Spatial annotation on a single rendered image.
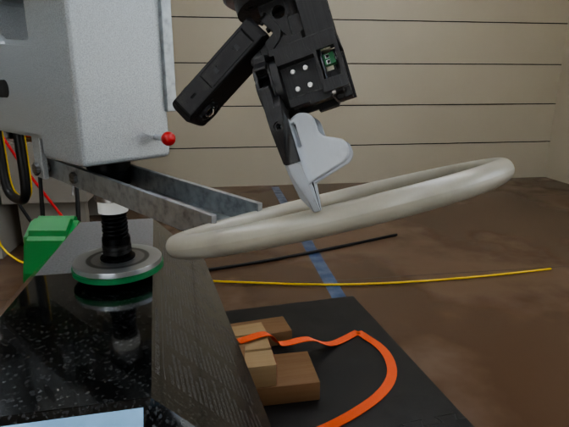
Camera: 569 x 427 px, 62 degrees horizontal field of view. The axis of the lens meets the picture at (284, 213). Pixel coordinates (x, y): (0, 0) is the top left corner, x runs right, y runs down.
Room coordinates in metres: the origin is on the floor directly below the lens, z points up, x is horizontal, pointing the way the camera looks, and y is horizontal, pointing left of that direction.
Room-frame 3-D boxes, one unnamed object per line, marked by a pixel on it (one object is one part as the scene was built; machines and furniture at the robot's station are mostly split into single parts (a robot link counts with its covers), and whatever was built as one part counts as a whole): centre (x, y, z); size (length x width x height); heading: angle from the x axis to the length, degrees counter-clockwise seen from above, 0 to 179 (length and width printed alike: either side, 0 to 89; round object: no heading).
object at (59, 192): (4.15, 1.91, 0.43); 1.30 x 0.62 x 0.86; 8
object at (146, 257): (1.13, 0.42, 0.87); 0.21 x 0.21 x 0.01
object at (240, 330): (2.14, 0.22, 0.10); 0.25 x 0.10 x 0.01; 108
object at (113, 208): (1.13, 0.42, 1.01); 0.07 x 0.07 x 0.04
